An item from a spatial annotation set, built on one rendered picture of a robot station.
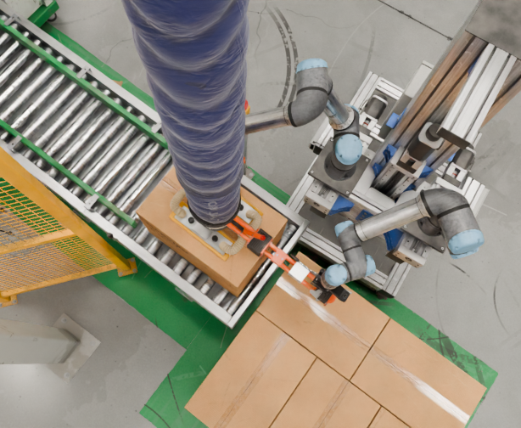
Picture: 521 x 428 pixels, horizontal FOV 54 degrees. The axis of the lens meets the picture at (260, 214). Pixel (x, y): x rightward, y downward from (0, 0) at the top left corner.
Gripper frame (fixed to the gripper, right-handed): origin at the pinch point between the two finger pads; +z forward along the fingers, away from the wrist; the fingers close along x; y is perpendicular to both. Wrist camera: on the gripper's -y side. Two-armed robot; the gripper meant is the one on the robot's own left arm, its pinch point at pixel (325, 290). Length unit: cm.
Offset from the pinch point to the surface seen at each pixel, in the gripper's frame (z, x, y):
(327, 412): 54, 39, -39
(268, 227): 13.1, -10.5, 37.4
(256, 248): -1.6, 3.9, 34.4
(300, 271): -1.6, 0.3, 13.2
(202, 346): 108, 52, 34
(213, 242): 11, 11, 53
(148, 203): 13, 15, 89
